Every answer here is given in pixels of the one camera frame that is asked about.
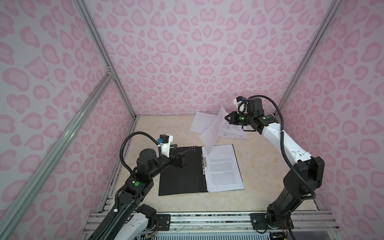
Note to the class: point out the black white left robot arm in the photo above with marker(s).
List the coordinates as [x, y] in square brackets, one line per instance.
[129, 217]

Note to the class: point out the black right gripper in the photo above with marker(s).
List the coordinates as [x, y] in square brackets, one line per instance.
[234, 118]

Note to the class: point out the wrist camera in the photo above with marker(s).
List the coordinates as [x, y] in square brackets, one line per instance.
[165, 142]
[250, 105]

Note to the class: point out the technical drawing paper sheet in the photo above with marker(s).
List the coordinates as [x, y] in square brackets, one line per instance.
[232, 132]

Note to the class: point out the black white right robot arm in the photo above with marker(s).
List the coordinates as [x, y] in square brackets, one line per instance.
[305, 174]

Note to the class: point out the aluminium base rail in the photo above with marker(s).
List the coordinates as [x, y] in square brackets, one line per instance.
[309, 225]

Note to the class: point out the orange and black folder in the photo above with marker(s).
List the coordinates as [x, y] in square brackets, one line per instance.
[188, 180]

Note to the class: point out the aluminium corner frame post right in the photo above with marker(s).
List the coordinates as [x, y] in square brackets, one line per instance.
[328, 19]

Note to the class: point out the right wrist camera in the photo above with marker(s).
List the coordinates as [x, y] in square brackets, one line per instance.
[250, 105]

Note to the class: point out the blank white paper sheet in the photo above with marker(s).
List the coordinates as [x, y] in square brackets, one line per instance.
[201, 122]

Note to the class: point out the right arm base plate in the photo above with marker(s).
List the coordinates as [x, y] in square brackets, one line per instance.
[264, 222]

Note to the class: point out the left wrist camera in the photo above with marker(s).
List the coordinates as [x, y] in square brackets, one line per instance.
[165, 142]

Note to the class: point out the aluminium corner frame post left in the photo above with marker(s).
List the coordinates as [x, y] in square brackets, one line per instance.
[91, 26]

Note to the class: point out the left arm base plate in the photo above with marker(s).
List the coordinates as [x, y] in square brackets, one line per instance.
[159, 222]

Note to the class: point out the aluminium corner frame post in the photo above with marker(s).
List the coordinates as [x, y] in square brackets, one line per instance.
[328, 19]
[91, 26]

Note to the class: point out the diagonal aluminium frame bar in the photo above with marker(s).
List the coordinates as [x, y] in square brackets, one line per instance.
[21, 204]

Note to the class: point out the large text paper sheet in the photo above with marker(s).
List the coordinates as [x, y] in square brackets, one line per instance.
[221, 169]

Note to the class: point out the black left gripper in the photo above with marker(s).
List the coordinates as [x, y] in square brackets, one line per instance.
[180, 162]

